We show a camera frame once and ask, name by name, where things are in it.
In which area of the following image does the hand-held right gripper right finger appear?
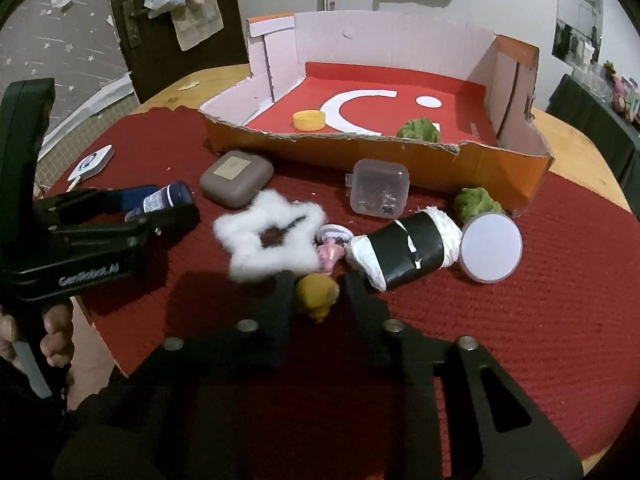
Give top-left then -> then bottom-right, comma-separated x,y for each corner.
344,274 -> 586,480

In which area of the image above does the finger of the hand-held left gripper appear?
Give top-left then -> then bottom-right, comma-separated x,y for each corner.
34,186 -> 163,229
47,202 -> 202,261

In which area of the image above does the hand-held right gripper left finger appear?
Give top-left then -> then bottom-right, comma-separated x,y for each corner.
55,270 -> 297,480

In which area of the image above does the blue bottle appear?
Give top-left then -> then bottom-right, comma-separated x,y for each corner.
124,182 -> 193,223

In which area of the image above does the small yellow toy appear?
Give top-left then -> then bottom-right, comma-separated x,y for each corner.
295,274 -> 341,323

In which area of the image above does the small pink toy figure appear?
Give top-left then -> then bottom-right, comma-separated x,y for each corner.
316,225 -> 353,273

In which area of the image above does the white fluffy star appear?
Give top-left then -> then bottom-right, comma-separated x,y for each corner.
213,188 -> 327,283

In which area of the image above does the grey rounded case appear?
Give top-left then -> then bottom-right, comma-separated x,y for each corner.
199,150 -> 275,210

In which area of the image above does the black roll with white paper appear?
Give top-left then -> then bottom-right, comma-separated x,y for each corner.
346,208 -> 463,293

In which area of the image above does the round white disc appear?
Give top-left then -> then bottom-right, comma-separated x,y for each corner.
460,212 -> 523,283

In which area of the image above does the cardboard box with red lining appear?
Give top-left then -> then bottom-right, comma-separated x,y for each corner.
199,10 -> 556,218

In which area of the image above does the person's left hand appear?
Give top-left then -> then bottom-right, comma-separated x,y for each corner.
0,305 -> 77,376

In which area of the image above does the white paddle-shaped tag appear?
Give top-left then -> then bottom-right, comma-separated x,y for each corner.
66,144 -> 115,192

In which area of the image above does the clear plastic box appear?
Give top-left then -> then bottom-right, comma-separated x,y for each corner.
345,158 -> 411,217

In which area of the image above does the dark wooden door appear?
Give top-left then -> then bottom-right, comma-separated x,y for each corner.
104,0 -> 251,106

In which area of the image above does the green fuzzy ball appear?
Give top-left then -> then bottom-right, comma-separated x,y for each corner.
454,186 -> 507,222
396,118 -> 443,145

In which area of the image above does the yellow bottle cap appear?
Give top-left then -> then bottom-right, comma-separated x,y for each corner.
293,110 -> 327,132

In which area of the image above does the red table mat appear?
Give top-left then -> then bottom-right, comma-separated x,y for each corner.
37,107 -> 640,480

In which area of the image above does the beige hanging paper bag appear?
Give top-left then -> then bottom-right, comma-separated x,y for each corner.
172,0 -> 224,52

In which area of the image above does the dark side table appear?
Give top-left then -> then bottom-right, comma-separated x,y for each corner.
545,74 -> 640,201

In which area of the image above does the cluster of toys and bottles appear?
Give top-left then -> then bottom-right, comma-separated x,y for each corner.
597,60 -> 640,123

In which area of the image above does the door handle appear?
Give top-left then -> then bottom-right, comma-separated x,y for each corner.
122,0 -> 151,50

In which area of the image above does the wall mirror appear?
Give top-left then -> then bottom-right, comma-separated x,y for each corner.
552,0 -> 603,68

